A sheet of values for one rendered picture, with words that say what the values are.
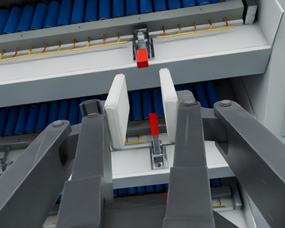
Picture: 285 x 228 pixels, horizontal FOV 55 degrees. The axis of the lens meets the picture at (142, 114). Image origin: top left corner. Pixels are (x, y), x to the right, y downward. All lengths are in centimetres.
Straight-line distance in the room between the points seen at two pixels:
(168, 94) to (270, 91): 26
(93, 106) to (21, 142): 39
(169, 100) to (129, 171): 32
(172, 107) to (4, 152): 45
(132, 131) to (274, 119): 23
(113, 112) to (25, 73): 26
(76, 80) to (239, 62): 22
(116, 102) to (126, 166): 31
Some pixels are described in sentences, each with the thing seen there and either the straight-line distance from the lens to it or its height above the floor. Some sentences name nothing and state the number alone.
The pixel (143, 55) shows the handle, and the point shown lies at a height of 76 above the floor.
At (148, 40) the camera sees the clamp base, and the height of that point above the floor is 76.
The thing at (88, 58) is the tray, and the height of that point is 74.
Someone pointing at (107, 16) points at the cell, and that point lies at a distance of 42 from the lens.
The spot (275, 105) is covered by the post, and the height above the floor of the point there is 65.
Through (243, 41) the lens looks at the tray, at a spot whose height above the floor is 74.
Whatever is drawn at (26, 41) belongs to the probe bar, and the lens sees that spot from 42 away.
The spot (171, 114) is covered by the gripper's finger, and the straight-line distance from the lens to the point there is 16.
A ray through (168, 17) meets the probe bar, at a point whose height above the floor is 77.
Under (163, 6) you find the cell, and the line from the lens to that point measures 42.
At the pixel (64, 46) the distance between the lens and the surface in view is 41.
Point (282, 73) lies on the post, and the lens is 40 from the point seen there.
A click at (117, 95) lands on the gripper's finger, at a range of 18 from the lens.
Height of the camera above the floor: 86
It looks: 32 degrees down
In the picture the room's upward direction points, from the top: 9 degrees counter-clockwise
